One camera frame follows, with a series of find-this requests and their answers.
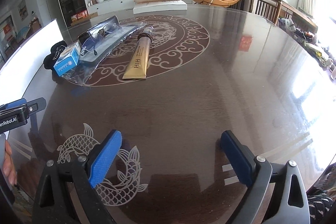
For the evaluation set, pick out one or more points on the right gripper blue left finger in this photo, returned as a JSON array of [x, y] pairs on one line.
[[53, 203]]

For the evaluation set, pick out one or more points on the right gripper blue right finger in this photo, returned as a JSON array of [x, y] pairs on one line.
[[288, 203]]

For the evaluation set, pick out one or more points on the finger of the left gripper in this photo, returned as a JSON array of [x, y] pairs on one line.
[[36, 105], [15, 105]]

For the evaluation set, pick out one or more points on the white flat cardboard box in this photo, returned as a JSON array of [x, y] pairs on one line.
[[143, 6]]

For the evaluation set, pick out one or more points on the person's left hand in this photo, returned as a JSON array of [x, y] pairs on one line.
[[8, 165]]

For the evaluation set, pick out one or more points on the wooden dining chair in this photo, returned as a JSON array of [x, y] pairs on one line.
[[269, 9]]

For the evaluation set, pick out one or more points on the white tv cabinet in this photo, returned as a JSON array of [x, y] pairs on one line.
[[116, 5]]

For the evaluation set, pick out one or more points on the gold cosmetic tube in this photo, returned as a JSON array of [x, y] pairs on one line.
[[137, 67]]

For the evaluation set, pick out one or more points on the black beaded hair scrunchie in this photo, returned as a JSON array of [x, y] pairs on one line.
[[55, 53]]

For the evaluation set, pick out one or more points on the blue white small box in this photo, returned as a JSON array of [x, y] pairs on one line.
[[68, 59]]

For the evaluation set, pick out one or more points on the phone case in plastic bag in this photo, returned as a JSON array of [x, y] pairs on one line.
[[88, 63]]

